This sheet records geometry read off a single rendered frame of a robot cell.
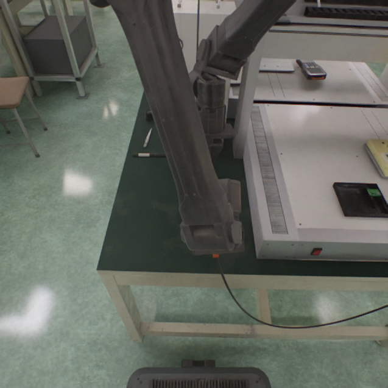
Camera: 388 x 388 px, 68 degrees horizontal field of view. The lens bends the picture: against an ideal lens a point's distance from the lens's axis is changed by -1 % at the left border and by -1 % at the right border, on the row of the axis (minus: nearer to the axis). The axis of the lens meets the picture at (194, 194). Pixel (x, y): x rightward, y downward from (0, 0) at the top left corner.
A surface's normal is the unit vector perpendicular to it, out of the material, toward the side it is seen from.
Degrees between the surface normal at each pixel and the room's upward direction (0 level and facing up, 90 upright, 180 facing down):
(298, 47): 90
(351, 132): 0
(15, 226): 0
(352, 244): 90
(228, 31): 62
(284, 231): 0
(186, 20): 90
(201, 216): 75
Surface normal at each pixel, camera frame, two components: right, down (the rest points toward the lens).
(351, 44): -0.02, 0.75
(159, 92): -0.32, 0.51
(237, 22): -0.86, -0.05
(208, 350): 0.02, -0.66
